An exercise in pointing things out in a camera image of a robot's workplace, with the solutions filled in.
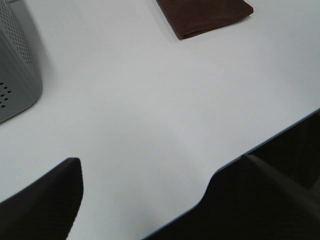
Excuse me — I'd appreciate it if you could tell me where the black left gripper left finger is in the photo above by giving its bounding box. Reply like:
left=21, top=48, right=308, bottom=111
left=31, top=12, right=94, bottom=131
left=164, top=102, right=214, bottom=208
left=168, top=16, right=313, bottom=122
left=0, top=157, right=84, bottom=240

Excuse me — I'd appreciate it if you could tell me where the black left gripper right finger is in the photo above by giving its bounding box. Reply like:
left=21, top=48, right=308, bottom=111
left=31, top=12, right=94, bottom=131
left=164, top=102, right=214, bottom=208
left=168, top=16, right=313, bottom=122
left=244, top=154, right=320, bottom=240

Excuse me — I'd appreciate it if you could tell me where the brown towel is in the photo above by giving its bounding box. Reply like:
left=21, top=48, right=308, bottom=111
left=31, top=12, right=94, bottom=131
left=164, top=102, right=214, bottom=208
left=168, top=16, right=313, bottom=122
left=157, top=0, right=254, bottom=40

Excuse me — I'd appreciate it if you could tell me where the grey perforated plastic basket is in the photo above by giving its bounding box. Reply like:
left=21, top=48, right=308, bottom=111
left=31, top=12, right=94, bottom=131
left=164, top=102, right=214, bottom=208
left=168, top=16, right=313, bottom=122
left=0, top=0, right=43, bottom=123

